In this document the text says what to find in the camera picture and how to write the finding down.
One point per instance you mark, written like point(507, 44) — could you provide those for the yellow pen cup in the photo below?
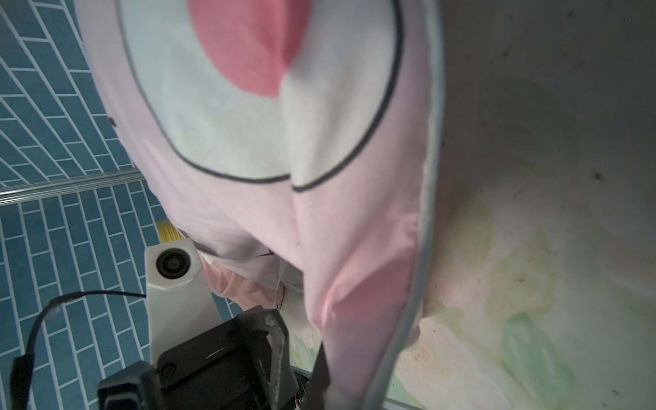
point(167, 232)

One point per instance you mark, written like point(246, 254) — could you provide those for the light pink cartoon pillow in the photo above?
point(303, 131)

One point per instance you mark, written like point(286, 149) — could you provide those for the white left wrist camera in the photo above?
point(179, 303)

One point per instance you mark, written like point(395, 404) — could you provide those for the floral table cloth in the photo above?
point(542, 289)

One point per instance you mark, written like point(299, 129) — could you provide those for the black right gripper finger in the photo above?
point(319, 382)

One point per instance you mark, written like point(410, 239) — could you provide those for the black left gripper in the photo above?
point(241, 364)

